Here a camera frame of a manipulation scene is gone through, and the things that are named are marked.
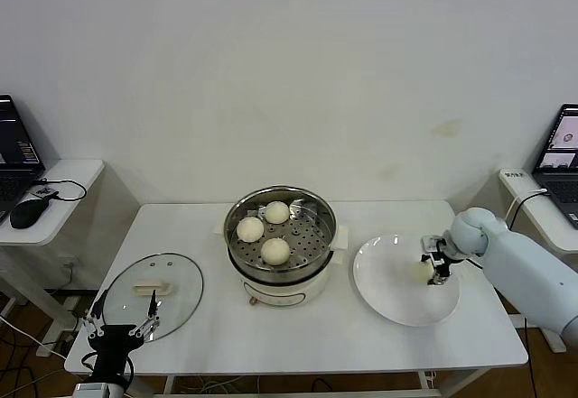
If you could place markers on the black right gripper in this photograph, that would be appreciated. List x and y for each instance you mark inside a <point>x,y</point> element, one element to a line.
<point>444,247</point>

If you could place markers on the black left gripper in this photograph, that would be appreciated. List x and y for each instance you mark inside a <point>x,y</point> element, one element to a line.
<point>113,348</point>

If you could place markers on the white steamed baozi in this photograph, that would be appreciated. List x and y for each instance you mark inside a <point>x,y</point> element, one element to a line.
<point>276,212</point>
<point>249,228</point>
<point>419,273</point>
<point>275,251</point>

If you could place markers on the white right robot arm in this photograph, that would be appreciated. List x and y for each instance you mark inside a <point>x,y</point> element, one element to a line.
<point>528,262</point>

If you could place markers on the steel steamer basket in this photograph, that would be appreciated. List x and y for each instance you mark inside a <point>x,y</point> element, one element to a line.
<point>307,244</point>

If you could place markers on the white power strip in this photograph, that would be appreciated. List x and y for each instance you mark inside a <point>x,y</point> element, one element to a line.
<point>74,304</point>

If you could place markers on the white round plate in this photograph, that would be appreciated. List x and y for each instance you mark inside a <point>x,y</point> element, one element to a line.
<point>384,289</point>

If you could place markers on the white side desk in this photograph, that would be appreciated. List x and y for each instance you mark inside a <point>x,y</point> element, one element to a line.
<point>68,199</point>
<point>542,226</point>

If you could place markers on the white table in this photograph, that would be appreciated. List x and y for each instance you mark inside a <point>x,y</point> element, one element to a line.
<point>316,339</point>

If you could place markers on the black computer mouse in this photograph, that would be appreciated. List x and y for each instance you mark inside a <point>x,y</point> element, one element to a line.
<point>28,212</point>

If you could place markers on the small black usb hub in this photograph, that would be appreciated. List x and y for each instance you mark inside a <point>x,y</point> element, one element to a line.
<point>44,191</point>

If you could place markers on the grey laptop pink windows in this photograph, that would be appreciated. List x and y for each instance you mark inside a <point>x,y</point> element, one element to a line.
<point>560,190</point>

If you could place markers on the black laptop dark screen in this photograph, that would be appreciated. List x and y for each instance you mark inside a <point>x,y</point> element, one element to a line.
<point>13,181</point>

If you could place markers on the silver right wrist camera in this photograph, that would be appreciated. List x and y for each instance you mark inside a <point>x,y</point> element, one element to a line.
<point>432,243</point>

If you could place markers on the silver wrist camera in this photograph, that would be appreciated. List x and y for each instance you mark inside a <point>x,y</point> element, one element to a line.
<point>90,391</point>
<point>432,243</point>

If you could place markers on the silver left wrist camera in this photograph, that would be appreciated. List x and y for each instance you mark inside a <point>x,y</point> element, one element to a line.
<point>90,391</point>

